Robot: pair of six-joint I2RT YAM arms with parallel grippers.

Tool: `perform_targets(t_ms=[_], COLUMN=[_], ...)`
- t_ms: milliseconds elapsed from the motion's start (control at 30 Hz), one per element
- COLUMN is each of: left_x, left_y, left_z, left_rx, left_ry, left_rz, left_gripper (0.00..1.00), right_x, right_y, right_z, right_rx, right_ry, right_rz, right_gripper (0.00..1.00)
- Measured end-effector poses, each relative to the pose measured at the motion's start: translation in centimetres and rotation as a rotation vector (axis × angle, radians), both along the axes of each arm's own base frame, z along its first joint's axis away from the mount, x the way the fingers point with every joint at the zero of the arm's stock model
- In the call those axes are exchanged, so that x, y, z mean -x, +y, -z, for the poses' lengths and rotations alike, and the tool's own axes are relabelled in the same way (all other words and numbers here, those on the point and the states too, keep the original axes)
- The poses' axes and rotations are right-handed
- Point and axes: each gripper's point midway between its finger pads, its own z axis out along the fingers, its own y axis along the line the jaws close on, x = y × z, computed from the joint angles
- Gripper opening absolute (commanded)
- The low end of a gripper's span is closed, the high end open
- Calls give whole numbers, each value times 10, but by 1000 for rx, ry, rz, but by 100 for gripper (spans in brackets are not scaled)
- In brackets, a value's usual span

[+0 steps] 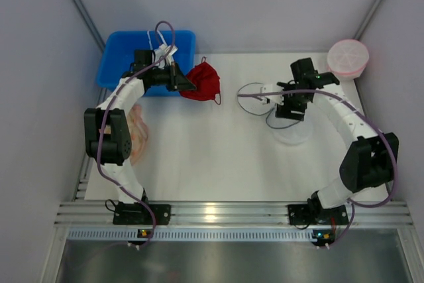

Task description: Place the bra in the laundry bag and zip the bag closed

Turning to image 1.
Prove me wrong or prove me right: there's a red bra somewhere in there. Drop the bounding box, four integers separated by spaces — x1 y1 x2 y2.
180 56 222 105

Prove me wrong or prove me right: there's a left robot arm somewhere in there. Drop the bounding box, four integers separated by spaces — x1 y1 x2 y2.
83 46 196 207

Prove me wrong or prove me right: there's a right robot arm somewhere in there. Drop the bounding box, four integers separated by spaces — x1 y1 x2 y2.
274 58 399 219

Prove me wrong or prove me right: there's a white bra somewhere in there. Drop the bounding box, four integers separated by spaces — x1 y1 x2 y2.
147 30 170 68

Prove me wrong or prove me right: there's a floral patterned bra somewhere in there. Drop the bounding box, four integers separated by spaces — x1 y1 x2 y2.
127 104 148 166

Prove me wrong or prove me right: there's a pink trimmed mesh laundry bag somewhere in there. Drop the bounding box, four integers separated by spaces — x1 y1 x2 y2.
327 39 370 81

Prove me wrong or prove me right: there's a blue plastic bin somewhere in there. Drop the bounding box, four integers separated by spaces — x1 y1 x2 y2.
96 30 196 91

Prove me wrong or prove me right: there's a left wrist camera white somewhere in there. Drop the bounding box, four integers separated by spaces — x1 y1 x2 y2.
154 44 178 64

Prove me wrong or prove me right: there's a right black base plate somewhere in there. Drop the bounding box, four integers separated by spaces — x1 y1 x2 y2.
288 203 349 226

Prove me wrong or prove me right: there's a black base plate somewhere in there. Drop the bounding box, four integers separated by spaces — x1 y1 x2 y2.
107 200 171 225
288 203 349 226

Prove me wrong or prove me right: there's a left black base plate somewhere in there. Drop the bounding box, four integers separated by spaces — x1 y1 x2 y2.
107 200 171 225

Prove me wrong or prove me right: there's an aluminium mounting rail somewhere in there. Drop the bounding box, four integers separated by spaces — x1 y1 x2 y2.
54 201 414 229

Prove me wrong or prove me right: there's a slotted cable duct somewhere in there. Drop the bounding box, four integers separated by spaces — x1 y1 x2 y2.
67 228 335 241

